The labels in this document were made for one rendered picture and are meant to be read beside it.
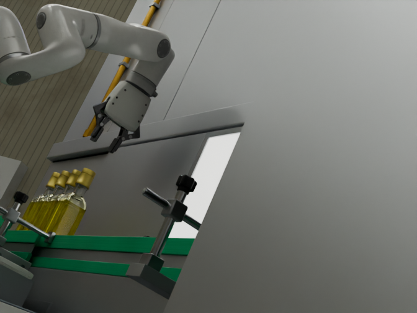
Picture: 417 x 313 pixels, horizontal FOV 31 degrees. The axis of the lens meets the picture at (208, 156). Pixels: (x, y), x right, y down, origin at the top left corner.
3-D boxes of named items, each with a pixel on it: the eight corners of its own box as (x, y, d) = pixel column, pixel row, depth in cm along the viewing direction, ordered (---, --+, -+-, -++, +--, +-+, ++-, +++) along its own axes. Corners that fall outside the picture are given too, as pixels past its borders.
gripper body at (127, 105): (149, 95, 194) (126, 132, 192) (118, 73, 189) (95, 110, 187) (161, 97, 187) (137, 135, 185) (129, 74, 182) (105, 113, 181)
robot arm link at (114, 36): (71, 43, 174) (136, 55, 190) (105, 56, 166) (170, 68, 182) (79, 7, 172) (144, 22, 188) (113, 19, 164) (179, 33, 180)
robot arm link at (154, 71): (150, 23, 179) (125, 15, 185) (127, 59, 177) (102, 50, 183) (183, 56, 190) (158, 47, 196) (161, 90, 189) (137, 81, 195)
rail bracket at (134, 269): (192, 350, 107) (248, 212, 115) (100, 301, 99) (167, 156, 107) (174, 346, 111) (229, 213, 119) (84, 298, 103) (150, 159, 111)
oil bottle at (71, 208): (51, 281, 171) (92, 200, 179) (31, 271, 169) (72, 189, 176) (42, 280, 176) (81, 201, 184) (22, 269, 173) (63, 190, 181)
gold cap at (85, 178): (90, 189, 180) (98, 174, 182) (79, 182, 179) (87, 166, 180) (84, 190, 183) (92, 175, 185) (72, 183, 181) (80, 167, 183)
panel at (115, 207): (291, 281, 129) (351, 117, 141) (279, 273, 127) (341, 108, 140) (65, 261, 201) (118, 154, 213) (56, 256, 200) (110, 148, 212)
